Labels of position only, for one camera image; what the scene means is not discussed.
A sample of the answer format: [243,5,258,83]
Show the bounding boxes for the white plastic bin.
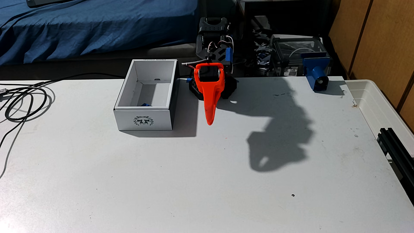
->
[344,79,414,153]

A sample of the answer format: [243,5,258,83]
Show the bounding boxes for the black aluminium extrusion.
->
[377,128,414,204]

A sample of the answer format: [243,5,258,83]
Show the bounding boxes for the clear box with black frame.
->
[270,35,328,77]

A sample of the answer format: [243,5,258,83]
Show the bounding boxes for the blue printed clamp mount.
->
[301,53,332,93]

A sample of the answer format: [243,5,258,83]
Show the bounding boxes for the wooden cabinet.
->
[328,0,414,130]

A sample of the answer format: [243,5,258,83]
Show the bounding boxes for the white cardboard box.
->
[113,59,179,131]

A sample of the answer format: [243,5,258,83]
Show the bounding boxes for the black coiled cable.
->
[0,73,127,179]

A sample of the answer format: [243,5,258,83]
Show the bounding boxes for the blue bed sheet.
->
[0,0,198,66]

